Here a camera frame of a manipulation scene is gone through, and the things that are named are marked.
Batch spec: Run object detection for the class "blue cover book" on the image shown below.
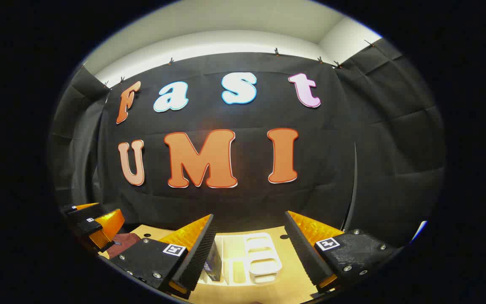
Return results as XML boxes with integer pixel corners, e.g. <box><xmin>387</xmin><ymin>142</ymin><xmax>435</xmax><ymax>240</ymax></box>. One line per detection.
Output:
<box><xmin>203</xmin><ymin>241</ymin><xmax>225</xmax><ymax>282</ymax></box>

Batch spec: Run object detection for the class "row of small cloth clips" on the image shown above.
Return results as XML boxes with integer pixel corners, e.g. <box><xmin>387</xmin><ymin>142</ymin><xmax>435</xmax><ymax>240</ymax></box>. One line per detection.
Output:
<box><xmin>104</xmin><ymin>39</ymin><xmax>376</xmax><ymax>87</ymax></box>

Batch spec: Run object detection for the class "white plastic bookshelf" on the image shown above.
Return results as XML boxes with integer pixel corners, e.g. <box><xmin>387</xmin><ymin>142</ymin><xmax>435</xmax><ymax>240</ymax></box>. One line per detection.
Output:
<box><xmin>199</xmin><ymin>231</ymin><xmax>284</xmax><ymax>288</ymax></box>

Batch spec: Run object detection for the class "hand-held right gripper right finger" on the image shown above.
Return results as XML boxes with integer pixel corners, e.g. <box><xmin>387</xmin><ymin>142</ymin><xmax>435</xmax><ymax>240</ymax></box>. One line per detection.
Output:
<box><xmin>284</xmin><ymin>210</ymin><xmax>397</xmax><ymax>294</ymax></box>

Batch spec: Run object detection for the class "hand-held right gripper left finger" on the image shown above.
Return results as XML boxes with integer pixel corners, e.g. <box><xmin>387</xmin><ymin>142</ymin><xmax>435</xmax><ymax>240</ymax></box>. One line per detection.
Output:
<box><xmin>110</xmin><ymin>213</ymin><xmax>218</xmax><ymax>300</ymax></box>

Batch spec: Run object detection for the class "maroon schoolbag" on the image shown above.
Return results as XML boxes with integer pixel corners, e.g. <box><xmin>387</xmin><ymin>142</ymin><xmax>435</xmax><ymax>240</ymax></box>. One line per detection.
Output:
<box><xmin>107</xmin><ymin>232</ymin><xmax>141</xmax><ymax>259</ymax></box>

